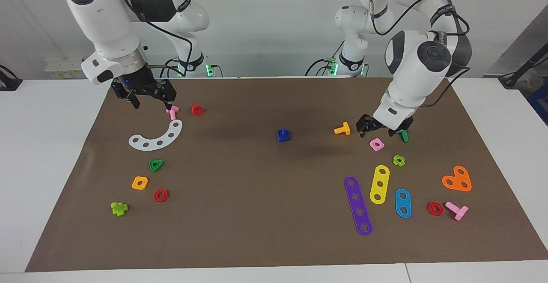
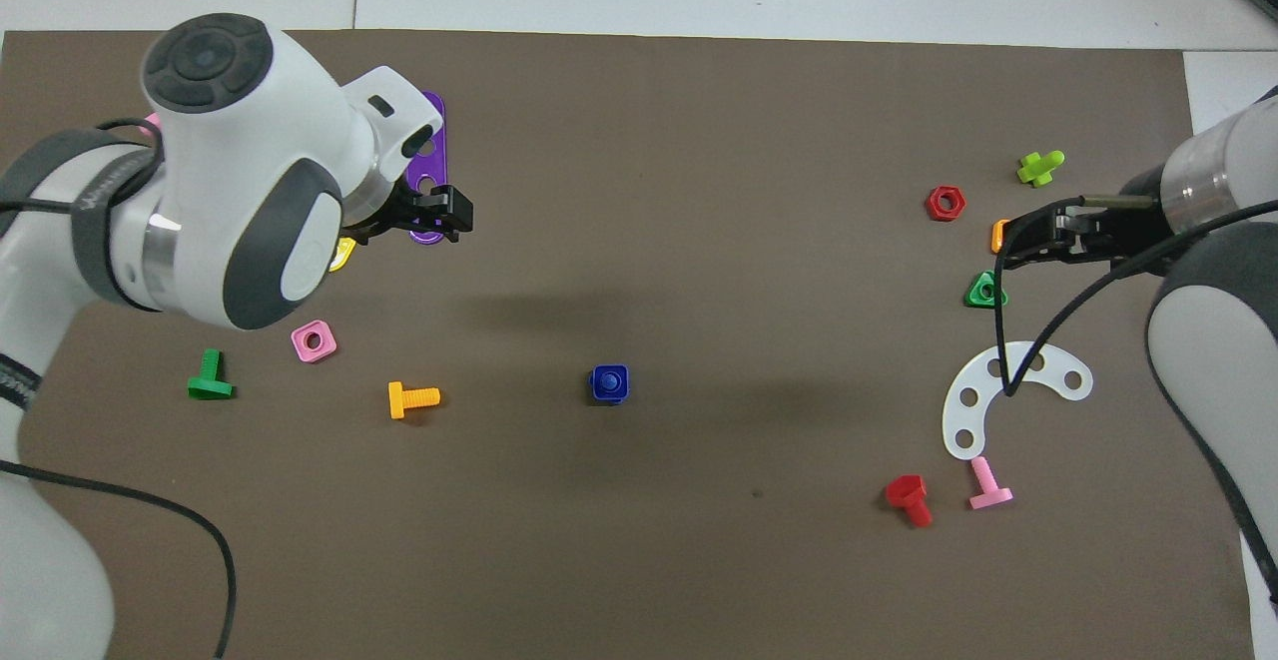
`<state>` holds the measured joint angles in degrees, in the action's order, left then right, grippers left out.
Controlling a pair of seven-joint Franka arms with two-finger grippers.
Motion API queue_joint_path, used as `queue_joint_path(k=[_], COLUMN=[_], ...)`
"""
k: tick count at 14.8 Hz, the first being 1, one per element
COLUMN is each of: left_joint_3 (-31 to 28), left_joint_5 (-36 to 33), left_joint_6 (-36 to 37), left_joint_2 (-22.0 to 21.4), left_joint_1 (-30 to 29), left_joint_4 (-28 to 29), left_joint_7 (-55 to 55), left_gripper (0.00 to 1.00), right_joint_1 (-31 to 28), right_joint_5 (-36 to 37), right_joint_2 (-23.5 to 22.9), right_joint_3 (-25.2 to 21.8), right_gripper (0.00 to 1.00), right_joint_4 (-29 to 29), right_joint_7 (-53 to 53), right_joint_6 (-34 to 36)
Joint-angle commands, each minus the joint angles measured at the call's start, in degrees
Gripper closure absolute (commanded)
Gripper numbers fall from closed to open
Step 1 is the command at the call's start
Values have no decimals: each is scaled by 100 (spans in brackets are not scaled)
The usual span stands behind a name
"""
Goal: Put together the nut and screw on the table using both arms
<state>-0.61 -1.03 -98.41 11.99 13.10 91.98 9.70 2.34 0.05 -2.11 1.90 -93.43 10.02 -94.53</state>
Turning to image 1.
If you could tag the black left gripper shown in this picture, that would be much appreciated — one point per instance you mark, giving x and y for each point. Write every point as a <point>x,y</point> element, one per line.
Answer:
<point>366,122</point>

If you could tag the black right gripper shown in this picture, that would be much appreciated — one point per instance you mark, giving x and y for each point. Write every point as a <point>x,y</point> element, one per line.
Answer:
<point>145,84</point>

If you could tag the blue triangle-head screw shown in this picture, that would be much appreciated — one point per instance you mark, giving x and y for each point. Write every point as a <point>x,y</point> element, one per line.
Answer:
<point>284,139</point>

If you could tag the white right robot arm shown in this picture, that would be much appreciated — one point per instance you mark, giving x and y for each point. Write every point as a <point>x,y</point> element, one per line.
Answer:
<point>102,17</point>

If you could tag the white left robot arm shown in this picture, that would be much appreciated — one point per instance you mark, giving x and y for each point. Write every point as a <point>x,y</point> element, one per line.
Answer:
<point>411,69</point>

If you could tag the pink square nut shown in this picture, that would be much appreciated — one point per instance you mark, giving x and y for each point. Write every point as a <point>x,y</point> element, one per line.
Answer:
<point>380,141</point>

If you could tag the pink plastic screw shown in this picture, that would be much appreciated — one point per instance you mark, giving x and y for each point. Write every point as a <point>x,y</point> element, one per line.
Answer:
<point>460,211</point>
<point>172,114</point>

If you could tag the green plastic screw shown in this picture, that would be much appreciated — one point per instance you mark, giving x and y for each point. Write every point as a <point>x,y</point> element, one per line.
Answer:
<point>405,137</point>

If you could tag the orange plastic screw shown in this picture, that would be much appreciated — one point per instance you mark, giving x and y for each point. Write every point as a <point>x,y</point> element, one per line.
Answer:
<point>344,129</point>

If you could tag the lime green cross nut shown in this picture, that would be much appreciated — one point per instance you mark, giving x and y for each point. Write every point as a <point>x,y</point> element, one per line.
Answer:
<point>396,162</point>

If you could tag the red plastic screw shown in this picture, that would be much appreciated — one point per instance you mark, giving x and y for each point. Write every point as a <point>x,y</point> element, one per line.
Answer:
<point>197,110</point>

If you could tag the green triangle nut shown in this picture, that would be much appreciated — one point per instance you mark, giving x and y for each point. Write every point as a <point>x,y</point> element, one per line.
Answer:
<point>160,162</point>

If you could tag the orange square nut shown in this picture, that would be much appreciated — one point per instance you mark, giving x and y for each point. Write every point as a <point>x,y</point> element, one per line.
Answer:
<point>134,183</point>

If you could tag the red hexagon nut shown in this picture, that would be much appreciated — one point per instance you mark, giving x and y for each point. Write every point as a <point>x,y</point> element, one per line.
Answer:
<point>429,209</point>
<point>156,197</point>

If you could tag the lime green cross-head screw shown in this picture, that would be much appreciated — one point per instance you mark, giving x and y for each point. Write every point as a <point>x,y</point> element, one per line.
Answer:
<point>118,209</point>

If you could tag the white curved five-hole plate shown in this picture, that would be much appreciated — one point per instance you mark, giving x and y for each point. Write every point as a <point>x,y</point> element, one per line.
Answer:
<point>153,144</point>

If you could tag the yellow three-hole strip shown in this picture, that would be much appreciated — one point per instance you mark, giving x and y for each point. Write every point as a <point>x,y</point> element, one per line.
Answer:
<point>380,177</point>

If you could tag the purple four-hole strip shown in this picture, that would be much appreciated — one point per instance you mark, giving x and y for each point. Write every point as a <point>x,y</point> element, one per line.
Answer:
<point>357,204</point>

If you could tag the blue two-hole strip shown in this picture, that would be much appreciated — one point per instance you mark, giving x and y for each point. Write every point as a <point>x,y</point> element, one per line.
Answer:
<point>403,203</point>

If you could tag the orange three-hole angle plate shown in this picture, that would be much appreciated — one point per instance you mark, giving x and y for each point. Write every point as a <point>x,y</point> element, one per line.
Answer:
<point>457,179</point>

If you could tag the brown table mat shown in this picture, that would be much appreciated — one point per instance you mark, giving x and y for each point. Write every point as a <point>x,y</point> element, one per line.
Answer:
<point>274,210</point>

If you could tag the black clamp on table edge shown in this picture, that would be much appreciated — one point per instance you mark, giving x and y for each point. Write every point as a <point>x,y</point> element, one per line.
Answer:
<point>10,84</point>

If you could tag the black stand pole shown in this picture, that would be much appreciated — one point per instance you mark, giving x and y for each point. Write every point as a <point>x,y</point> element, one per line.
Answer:
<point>524,67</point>

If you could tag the blue box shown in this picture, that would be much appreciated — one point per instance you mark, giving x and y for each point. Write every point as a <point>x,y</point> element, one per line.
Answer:
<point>540,103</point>

